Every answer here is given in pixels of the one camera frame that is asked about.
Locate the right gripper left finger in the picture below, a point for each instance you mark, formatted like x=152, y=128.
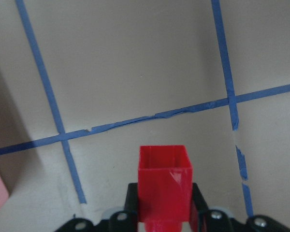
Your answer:
x=125, y=220

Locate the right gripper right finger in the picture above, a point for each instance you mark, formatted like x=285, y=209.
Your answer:
x=204, y=219

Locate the red toy block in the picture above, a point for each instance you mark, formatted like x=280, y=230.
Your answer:
x=164, y=187

